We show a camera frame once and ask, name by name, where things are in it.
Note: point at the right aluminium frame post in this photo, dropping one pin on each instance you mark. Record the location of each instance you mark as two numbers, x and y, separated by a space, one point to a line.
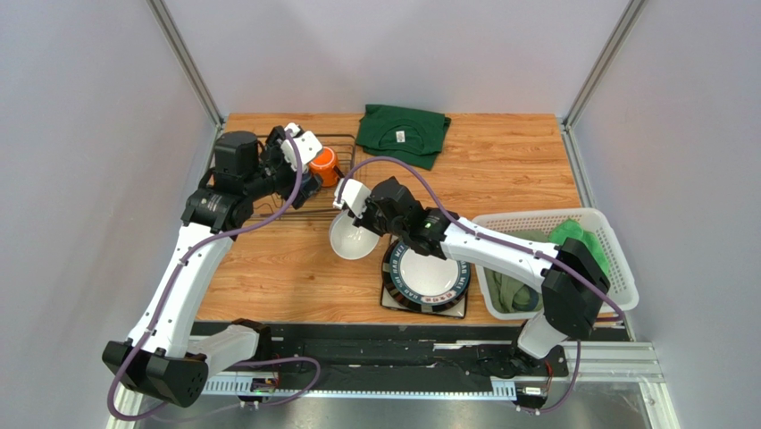
631 13

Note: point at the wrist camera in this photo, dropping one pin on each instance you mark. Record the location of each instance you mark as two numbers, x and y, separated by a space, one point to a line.
351 195
308 145

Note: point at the left aluminium frame post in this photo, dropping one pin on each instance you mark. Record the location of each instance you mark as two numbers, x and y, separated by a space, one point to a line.
172 34

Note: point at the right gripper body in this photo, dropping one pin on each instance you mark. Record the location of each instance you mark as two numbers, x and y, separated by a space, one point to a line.
363 216

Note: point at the bright green cloth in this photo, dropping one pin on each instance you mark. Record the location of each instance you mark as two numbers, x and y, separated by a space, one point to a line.
570 228

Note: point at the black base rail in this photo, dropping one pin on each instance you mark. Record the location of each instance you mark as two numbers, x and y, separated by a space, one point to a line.
403 358

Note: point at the square floral plate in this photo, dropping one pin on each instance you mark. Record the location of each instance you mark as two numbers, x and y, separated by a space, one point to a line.
461 309

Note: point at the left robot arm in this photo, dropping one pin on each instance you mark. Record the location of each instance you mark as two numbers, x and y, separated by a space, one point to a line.
157 358

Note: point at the green rimmed round plate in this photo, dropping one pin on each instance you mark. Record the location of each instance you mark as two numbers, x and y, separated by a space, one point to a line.
428 273

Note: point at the aluminium frame post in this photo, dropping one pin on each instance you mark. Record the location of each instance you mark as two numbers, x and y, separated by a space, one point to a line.
172 34
631 13

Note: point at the blue mug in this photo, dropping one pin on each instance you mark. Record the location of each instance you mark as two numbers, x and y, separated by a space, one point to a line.
311 184

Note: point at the brown rimmed round plate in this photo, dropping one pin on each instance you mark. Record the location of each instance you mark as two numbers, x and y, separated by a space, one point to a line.
392 291

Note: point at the white laundry basket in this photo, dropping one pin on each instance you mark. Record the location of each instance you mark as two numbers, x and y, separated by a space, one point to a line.
623 290

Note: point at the olive green shirt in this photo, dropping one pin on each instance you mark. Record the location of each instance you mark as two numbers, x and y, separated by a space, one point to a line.
508 295

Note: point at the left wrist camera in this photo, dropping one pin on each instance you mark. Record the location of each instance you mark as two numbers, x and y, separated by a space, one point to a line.
308 145

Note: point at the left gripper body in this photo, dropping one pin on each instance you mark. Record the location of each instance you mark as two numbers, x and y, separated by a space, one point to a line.
296 199

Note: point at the orange mug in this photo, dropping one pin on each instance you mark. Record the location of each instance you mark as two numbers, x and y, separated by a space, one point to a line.
326 167

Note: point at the white ribbed bowl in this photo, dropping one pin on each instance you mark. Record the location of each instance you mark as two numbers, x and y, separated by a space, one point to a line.
348 241

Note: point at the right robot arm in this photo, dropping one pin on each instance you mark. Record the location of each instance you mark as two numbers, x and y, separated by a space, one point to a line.
572 284

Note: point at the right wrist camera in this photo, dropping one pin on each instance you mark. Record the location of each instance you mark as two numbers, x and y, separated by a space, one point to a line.
351 195

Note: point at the dark green folded shirt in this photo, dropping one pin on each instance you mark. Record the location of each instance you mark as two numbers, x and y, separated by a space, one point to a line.
413 136

